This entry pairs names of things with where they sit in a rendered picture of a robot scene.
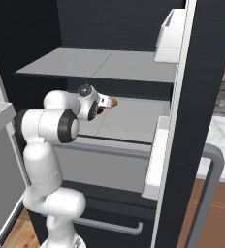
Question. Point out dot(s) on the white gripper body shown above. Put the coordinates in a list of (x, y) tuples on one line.
[(108, 102)]

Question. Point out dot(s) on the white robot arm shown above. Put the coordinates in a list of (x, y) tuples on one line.
[(41, 168)]

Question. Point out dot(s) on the orange fruit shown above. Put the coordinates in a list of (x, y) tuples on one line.
[(115, 102)]

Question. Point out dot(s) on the brownish peach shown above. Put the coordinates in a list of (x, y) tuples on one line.
[(100, 110)]

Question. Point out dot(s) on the grey fridge shelf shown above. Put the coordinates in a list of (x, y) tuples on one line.
[(130, 119), (95, 63)]

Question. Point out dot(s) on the grey fridge crisper drawer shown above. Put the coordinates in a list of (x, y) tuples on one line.
[(111, 168)]

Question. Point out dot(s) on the black fridge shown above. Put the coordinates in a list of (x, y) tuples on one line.
[(95, 22)]

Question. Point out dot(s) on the black fridge door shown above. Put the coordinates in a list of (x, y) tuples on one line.
[(198, 80)]

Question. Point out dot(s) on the grey fridge door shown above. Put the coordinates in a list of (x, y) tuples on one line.
[(1, 155)]

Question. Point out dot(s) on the white door bin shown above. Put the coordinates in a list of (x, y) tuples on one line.
[(156, 161), (171, 38)]

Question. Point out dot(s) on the black freezer drawer front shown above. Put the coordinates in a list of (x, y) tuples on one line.
[(117, 213)]

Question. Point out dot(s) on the brown wooden base cupboards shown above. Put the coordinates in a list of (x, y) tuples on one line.
[(218, 216)]

